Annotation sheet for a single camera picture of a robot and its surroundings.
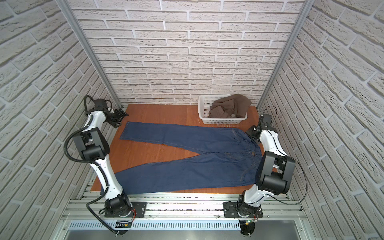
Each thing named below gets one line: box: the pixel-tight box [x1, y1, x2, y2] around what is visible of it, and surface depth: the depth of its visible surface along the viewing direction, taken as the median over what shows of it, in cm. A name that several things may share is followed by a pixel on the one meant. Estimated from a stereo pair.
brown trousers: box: [209, 94, 252, 119], surface depth 112 cm
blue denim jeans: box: [114, 121, 263, 193], surface depth 92 cm
